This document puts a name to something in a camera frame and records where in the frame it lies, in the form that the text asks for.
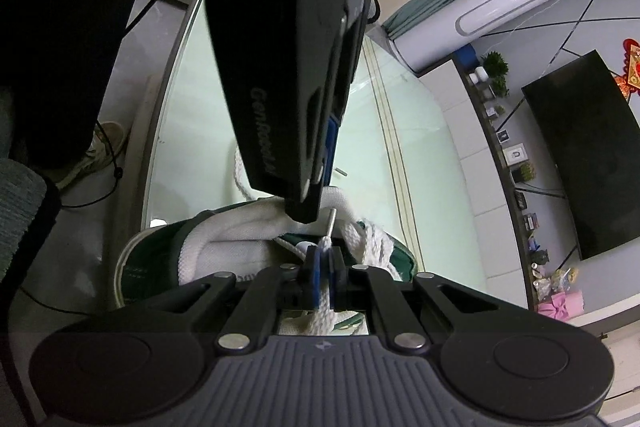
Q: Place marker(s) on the green canvas sneaker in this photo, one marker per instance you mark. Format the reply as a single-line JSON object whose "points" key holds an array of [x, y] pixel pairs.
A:
{"points": [[246, 238]]}

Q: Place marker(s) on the small green plant black pot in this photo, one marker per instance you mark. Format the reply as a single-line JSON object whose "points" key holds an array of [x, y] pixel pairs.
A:
{"points": [[524, 173]]}

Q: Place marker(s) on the black wall television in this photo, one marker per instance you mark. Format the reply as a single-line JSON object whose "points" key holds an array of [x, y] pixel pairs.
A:
{"points": [[593, 140]]}

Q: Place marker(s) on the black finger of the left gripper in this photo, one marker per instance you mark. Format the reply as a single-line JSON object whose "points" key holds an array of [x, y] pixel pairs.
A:
{"points": [[330, 144]]}

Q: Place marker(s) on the potted plant in white pot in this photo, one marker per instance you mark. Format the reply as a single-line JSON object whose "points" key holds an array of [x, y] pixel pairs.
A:
{"points": [[490, 77]]}

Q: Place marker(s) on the red Chinese knot decoration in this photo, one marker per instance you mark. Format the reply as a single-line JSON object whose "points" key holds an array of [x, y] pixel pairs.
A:
{"points": [[629, 81]]}

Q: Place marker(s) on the white TV cabinet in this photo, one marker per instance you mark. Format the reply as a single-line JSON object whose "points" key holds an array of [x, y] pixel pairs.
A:
{"points": [[501, 250]]}

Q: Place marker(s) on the white standing air conditioner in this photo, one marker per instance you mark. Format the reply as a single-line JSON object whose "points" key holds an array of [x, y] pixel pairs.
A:
{"points": [[454, 26]]}

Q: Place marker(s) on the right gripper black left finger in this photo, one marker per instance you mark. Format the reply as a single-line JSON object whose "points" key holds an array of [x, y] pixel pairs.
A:
{"points": [[209, 343]]}

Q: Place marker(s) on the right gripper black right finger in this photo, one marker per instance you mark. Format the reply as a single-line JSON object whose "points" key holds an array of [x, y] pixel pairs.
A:
{"points": [[433, 344]]}

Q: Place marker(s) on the white framed photo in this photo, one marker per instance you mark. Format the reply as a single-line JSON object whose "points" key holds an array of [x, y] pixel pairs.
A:
{"points": [[515, 154]]}

